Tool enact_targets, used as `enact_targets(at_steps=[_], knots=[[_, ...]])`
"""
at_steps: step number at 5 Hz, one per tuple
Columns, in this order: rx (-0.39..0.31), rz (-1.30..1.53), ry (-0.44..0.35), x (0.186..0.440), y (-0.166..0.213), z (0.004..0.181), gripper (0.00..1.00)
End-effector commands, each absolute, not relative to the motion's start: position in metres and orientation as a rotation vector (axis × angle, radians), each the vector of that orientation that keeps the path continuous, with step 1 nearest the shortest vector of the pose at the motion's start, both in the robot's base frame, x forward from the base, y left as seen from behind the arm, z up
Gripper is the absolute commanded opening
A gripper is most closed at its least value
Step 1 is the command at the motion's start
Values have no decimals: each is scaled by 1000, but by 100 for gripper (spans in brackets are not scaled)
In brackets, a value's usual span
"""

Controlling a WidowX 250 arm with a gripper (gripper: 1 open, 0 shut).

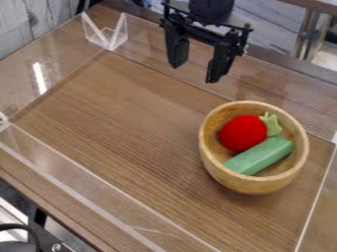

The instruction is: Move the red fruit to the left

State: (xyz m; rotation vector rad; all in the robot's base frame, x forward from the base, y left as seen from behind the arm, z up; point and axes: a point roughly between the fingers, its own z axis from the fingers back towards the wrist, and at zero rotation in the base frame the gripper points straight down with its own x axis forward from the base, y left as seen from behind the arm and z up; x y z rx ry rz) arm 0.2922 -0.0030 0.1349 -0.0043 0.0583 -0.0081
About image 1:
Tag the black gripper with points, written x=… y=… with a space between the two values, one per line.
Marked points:
x=208 y=22

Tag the red plush fruit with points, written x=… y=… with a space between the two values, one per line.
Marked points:
x=247 y=130

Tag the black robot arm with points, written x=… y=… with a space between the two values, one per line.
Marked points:
x=203 y=20

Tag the metal stand in background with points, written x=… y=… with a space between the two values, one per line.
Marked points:
x=311 y=34

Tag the wooden bowl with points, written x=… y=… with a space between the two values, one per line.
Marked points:
x=280 y=173

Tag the green rectangular block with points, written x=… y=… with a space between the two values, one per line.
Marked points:
x=260 y=156

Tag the black table leg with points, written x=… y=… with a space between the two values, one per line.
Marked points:
x=40 y=217

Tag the clear acrylic corner bracket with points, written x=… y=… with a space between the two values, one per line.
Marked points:
x=107 y=38

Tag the clear acrylic front wall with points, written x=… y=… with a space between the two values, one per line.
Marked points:
x=107 y=216

